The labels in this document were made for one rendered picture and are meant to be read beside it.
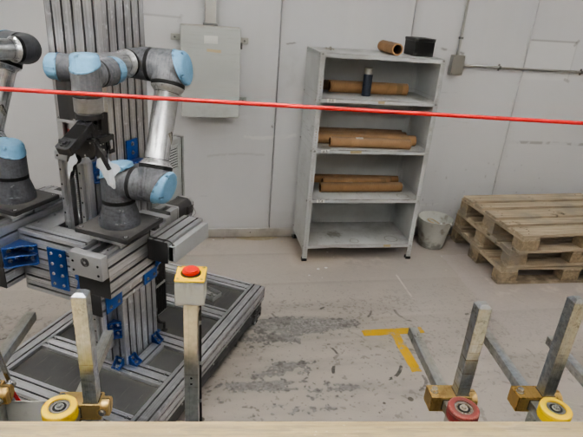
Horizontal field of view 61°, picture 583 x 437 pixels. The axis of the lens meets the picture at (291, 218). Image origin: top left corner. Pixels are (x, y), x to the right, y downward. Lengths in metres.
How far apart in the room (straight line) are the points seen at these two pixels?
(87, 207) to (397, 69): 2.72
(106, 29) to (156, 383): 1.48
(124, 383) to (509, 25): 3.69
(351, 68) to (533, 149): 1.84
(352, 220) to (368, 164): 0.51
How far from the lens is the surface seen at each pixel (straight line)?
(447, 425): 1.38
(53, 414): 1.36
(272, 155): 4.00
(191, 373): 1.36
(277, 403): 2.63
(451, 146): 4.44
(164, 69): 1.81
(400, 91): 3.88
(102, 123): 1.48
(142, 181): 1.77
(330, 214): 4.24
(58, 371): 2.60
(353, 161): 4.13
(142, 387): 2.43
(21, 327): 1.76
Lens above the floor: 1.82
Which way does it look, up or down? 23 degrees down
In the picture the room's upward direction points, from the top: 4 degrees clockwise
